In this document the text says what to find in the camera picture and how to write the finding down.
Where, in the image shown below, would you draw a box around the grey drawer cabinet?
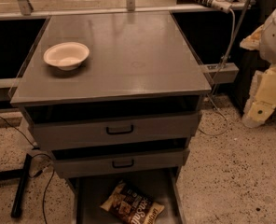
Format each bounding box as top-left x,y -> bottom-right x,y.
9,11 -> 213,224

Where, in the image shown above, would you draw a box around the white paper bowl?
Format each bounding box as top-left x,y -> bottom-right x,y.
43,42 -> 90,71

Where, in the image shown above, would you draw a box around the top grey drawer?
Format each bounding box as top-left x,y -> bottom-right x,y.
30,112 -> 201,150

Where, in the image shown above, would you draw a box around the brown chip bag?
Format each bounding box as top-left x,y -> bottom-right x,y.
100,180 -> 165,224

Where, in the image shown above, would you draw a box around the white power strip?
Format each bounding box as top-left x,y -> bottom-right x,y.
183,0 -> 233,14

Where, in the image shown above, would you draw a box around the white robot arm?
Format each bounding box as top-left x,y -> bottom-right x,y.
240,8 -> 276,128

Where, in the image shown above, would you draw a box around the bottom open drawer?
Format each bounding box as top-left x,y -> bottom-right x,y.
75,169 -> 186,224

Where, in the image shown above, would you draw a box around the black floor stand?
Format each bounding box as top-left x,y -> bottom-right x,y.
0,154 -> 32,219

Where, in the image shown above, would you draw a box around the grey drawer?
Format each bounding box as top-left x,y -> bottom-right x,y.
30,112 -> 201,150
53,148 -> 189,178

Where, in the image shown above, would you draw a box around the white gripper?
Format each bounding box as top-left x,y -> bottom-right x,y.
241,64 -> 276,128

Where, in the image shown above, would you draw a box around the middle grey drawer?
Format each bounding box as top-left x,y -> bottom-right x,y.
53,148 -> 189,178

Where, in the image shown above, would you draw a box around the black floor cable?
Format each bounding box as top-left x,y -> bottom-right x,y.
0,109 -> 56,224

